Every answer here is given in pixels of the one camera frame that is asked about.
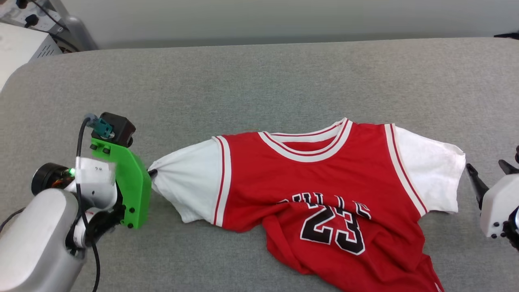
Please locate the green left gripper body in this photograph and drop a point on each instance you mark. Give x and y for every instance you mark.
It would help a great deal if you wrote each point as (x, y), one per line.
(134, 186)

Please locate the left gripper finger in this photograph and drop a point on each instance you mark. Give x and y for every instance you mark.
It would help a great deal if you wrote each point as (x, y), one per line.
(153, 173)

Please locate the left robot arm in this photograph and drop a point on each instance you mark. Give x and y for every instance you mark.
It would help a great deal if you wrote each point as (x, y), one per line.
(32, 243)

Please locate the white partition panel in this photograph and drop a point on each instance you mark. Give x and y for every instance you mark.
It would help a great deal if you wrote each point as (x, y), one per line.
(284, 16)

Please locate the white power strip black plugs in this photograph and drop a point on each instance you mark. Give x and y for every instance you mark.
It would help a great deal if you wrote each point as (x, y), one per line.
(12, 15)

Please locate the white box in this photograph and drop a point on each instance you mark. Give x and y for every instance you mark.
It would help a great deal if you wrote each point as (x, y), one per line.
(16, 52)

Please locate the grey partition foot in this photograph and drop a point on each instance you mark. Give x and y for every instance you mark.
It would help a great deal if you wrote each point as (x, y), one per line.
(79, 34)

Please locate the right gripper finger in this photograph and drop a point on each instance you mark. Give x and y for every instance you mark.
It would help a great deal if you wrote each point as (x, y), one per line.
(510, 167)
(479, 188)

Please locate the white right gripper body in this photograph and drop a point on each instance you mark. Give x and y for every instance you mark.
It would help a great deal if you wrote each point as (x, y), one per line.
(498, 202)

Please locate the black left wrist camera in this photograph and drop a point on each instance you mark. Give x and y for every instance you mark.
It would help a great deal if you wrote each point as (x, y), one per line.
(119, 125)

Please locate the red and white basketball jersey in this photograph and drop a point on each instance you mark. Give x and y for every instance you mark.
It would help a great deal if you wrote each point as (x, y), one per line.
(284, 182)

